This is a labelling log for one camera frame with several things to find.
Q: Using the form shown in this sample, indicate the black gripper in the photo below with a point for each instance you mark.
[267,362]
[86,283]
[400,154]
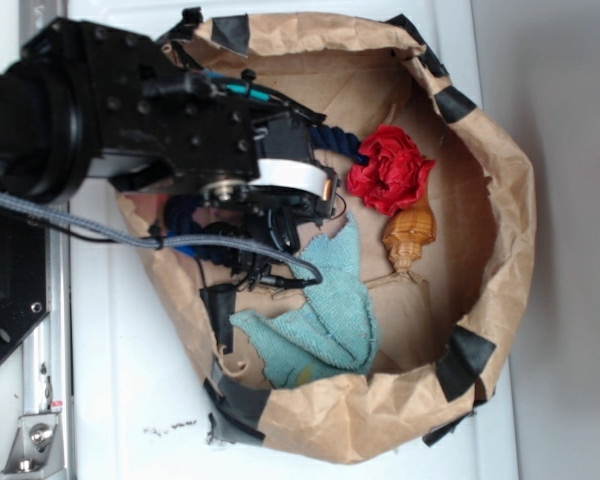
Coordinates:
[109,104]

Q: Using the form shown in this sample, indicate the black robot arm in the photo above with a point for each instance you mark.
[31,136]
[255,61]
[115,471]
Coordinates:
[30,130]

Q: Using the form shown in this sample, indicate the red crumpled paper flower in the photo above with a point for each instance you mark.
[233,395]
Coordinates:
[396,175]

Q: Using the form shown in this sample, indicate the orange spiral seashell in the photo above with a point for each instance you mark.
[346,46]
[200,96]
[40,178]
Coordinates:
[406,234]

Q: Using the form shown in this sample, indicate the teal knitted cloth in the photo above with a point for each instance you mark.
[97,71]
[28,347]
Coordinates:
[334,332]

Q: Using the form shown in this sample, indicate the brown paper bag tray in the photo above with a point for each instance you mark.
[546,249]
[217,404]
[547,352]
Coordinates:
[448,324]

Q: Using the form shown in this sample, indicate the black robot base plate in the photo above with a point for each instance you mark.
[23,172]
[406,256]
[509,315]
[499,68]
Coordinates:
[23,281]

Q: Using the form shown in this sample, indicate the aluminium extrusion rail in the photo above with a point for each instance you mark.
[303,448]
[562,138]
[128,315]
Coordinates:
[47,385]

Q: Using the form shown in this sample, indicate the silver corner bracket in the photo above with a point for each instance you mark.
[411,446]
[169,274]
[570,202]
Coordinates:
[37,451]

